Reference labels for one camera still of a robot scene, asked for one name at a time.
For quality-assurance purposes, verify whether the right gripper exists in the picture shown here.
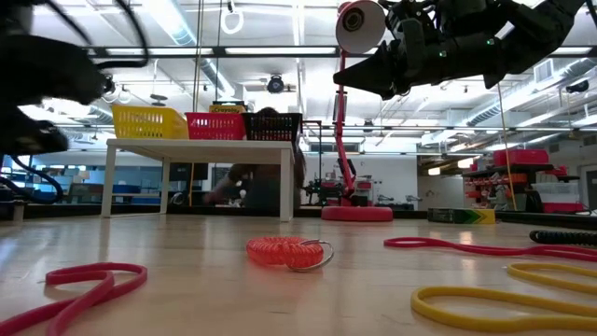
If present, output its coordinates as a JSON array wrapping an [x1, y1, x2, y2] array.
[[333, 0, 506, 102]]

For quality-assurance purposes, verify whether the black plastic basket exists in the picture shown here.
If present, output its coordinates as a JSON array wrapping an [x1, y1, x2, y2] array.
[[241, 112, 303, 143]]

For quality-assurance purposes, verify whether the yellow plastic basket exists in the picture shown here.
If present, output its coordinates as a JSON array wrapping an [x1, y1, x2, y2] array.
[[110, 103, 190, 140]]

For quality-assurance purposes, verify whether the red plastic basket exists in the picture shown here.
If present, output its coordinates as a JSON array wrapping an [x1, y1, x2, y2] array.
[[185, 111, 247, 141]]

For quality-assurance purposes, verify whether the orange coil keychain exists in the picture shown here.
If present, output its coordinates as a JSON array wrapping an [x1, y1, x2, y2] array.
[[245, 235, 336, 273]]

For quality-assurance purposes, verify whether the red rubber band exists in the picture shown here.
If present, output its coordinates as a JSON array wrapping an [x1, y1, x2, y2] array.
[[0, 261, 149, 336], [382, 236, 597, 263]]

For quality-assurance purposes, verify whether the yellow rubber band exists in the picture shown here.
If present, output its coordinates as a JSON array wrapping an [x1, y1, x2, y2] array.
[[410, 261, 597, 334]]

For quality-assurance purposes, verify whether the black coil keychain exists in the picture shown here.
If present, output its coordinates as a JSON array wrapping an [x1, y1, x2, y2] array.
[[529, 229, 597, 247]]

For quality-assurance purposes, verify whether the red desk lamp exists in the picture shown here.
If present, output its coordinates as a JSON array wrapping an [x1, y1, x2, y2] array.
[[320, 0, 396, 223]]

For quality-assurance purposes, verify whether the black overhead rig bar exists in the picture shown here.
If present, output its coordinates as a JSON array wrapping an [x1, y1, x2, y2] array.
[[83, 45, 597, 60]]

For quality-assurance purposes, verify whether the person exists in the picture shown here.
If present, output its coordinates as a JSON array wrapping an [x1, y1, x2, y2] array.
[[203, 106, 308, 211]]

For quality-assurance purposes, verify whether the black shelf rack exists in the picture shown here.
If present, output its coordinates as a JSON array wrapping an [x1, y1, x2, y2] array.
[[461, 162, 556, 212]]

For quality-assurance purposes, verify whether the red storage bin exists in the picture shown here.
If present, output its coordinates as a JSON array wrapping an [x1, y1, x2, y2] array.
[[543, 202, 584, 215], [493, 148, 550, 168]]

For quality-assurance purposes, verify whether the white perforated shelf riser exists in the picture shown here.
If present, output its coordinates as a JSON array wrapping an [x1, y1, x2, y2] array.
[[100, 138, 296, 223]]

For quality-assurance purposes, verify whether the black looped cable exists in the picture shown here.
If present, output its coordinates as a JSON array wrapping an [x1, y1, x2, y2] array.
[[0, 153, 65, 205]]

